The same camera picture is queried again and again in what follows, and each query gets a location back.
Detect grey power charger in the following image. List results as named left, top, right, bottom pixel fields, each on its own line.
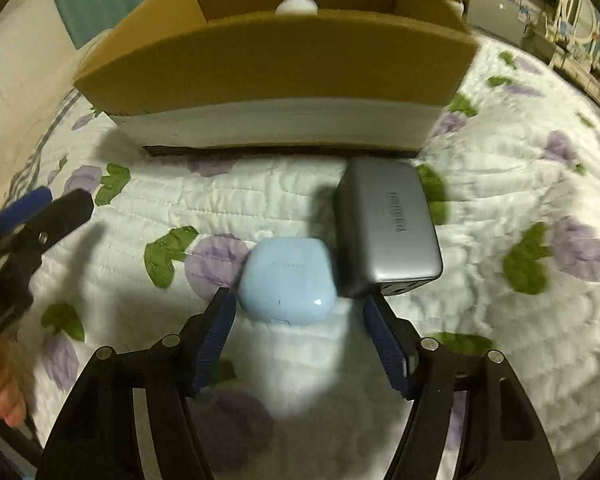
left=334, top=157, right=443, bottom=298

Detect light blue earbuds case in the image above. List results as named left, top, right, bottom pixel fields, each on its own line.
left=238, top=236, right=337, bottom=325

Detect person's left hand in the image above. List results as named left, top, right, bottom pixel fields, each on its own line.
left=0, top=336, right=27, bottom=428

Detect floral white quilt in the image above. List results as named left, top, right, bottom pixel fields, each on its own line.
left=16, top=38, right=600, bottom=479

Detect brown cardboard box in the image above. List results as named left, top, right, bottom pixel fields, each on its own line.
left=74, top=0, right=478, bottom=152

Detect white dressing table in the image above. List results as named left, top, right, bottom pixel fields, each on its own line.
left=520, top=24, right=600, bottom=108

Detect white round device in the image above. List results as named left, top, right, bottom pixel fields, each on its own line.
left=275, top=0, right=318, bottom=16

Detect silver mini fridge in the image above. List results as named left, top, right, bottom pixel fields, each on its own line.
left=464, top=0, right=532, bottom=46

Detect oval vanity mirror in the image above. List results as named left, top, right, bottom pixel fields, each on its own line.
left=556, top=0, right=600, bottom=56

